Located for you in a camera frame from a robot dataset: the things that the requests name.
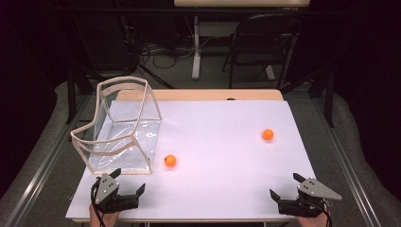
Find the white-legged desk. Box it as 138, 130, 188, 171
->
173, 0, 311, 80

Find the right hand-held gripper black cable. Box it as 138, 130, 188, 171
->
321, 201, 334, 227

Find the person's left hand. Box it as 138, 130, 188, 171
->
89, 202, 120, 227

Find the light wooden table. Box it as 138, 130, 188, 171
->
65, 89, 331, 224

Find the left hand-held gripper black cable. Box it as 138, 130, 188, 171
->
90, 176, 109, 227

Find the aluminium floor rail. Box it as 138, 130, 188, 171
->
0, 94, 95, 227
310, 94, 384, 227

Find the orange ping-pong ball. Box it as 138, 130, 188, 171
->
261, 128, 275, 142
164, 154, 178, 168

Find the hand-held gripper black cable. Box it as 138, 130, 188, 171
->
321, 201, 334, 227
90, 176, 109, 227

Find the clear plastic bag beige trim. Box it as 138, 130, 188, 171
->
70, 76, 164, 176

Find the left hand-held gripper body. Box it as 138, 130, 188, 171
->
93, 173, 140, 215

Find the black metal stand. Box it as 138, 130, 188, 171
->
64, 66, 96, 125
280, 66, 336, 129

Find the person's right hand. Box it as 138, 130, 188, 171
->
296, 211, 330, 227

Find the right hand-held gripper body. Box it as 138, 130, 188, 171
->
277, 177, 343, 218

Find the black folding chair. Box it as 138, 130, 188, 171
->
221, 12, 302, 90

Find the bundle of floor cables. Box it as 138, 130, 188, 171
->
138, 17, 213, 70

